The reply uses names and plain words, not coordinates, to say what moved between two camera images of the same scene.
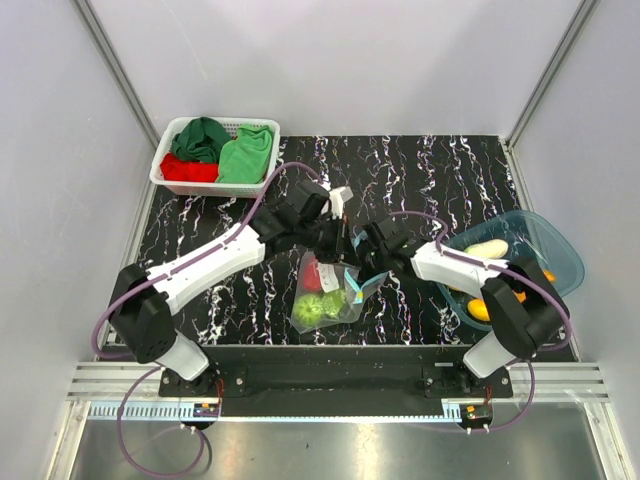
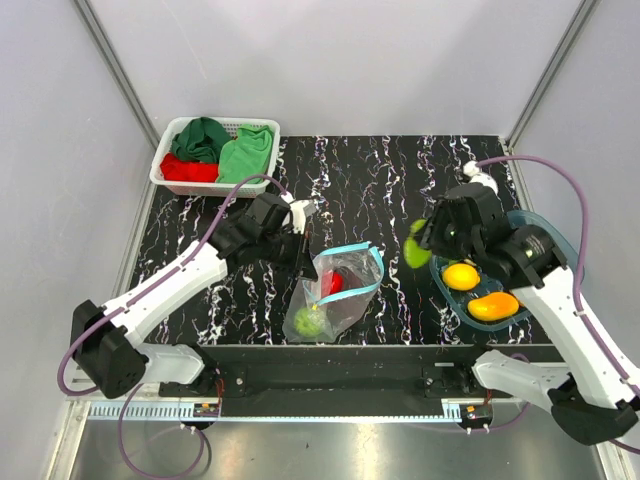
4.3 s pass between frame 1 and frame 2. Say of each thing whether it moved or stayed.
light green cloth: stayed
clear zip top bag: moved
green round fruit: moved
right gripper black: moved
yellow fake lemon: moved
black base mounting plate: stayed
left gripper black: moved
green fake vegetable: moved
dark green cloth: stayed
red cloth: stayed
